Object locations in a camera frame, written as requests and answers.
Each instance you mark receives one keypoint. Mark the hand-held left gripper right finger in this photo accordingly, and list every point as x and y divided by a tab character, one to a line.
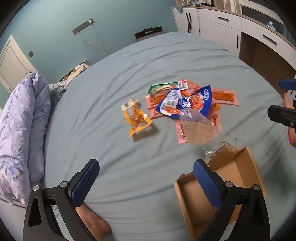
207	183

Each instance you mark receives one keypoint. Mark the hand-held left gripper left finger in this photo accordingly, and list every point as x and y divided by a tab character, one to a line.
85	183

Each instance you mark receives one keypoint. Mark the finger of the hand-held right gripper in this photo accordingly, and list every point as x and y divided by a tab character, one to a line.
281	114
288	83

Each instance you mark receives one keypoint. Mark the cardboard box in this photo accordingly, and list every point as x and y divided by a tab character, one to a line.
240	171

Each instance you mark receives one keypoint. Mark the person's right hand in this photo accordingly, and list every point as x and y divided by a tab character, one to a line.
287	102

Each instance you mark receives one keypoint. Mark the clear crumpled plastic wrap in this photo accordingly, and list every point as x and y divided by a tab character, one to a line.
222	150

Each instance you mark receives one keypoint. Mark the light blue bed sheet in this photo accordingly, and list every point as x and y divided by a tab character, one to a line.
115	162

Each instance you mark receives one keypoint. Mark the person's bare foot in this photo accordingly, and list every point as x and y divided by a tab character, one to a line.
92	220

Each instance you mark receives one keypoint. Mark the translucent plastic bag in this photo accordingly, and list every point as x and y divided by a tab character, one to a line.
198	129

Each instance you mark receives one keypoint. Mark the white desk with drawers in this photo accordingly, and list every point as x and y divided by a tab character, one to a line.
261	27

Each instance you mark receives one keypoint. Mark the blue snack bag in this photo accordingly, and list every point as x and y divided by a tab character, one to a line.
203	95

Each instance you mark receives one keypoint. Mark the yellow snack packet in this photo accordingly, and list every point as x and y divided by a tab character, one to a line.
137	120

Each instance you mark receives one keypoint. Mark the pink white-labelled snack packet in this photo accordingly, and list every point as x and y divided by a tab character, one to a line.
192	85

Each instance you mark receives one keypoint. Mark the white cabinet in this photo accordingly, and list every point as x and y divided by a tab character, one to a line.
208	25

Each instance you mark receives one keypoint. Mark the green snack packet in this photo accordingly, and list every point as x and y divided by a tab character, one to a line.
153	88

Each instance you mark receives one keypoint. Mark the cluttered bedside stand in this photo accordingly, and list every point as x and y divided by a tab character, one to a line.
75	73

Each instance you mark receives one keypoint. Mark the white door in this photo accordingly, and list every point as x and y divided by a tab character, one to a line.
13	64

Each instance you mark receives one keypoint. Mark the black box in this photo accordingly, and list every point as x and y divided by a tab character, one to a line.
149	33

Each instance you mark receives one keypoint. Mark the grey wall switch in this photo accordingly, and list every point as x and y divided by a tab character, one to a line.
31	54

